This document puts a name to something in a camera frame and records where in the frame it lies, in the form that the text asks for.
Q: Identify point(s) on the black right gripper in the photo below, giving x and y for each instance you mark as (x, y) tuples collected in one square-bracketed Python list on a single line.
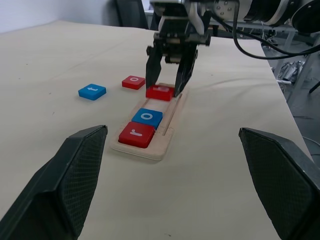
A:
[(175, 40)]

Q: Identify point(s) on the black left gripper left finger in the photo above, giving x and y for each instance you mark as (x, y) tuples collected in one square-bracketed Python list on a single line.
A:
[(52, 195)]

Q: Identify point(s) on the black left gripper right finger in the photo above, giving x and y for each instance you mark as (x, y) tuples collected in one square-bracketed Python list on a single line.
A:
[(282, 180)]

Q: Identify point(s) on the red letter b block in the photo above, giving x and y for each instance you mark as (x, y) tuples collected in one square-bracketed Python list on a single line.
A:
[(157, 96)]

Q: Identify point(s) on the red letter o block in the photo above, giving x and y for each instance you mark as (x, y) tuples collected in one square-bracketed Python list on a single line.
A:
[(127, 82)]

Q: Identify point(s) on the blue letter o block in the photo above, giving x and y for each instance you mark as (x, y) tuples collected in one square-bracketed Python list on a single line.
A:
[(155, 117)]

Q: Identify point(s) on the red letter r block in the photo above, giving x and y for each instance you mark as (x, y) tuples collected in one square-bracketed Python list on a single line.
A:
[(145, 140)]

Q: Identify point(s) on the blue letter t block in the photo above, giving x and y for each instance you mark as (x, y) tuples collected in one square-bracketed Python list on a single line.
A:
[(98, 91)]

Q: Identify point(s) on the wooden letter tray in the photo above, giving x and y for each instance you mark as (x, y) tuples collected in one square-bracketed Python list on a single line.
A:
[(160, 150)]

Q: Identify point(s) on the black office chair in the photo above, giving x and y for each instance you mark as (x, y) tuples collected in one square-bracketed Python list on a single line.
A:
[(130, 12)]

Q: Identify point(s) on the crumpled silver plastic wrap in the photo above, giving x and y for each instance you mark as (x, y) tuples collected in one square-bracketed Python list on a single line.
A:
[(287, 71)]

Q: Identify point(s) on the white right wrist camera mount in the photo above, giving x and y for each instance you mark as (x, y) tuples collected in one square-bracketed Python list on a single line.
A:
[(196, 20)]

